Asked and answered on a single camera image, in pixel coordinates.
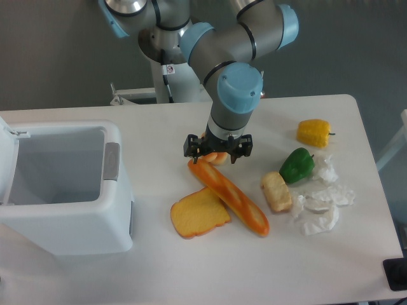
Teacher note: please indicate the orange toast slice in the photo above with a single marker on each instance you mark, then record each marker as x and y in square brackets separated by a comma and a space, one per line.
[198, 213]

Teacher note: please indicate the green bell pepper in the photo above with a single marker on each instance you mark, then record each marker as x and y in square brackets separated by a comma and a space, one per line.
[298, 165]

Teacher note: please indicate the knotted bread roll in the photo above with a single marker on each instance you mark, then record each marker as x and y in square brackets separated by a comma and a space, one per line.
[216, 158]

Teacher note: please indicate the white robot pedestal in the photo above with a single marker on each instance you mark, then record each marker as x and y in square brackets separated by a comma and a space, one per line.
[174, 80]

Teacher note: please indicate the white plastic bin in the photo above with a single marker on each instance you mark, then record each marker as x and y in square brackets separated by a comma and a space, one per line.
[65, 188]

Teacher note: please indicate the yellow bell pepper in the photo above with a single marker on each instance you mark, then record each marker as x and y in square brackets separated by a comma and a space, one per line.
[314, 132]

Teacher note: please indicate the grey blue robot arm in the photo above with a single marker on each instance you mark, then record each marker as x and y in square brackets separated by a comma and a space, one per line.
[220, 59]

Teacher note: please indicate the pale rectangular bread piece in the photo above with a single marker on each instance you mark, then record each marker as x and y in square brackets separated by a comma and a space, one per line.
[276, 192]

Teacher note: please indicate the white metal base frame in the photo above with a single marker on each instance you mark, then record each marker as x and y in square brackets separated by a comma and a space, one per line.
[133, 94]

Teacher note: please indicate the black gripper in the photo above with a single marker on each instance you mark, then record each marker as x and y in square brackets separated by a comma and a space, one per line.
[195, 147]

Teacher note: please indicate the crumpled white tissue paper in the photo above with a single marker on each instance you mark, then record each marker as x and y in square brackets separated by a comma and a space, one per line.
[318, 198]

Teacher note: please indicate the black device at edge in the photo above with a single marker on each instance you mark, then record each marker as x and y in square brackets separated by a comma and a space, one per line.
[395, 271]

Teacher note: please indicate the long orange baguette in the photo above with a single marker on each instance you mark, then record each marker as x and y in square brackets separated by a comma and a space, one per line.
[241, 205]

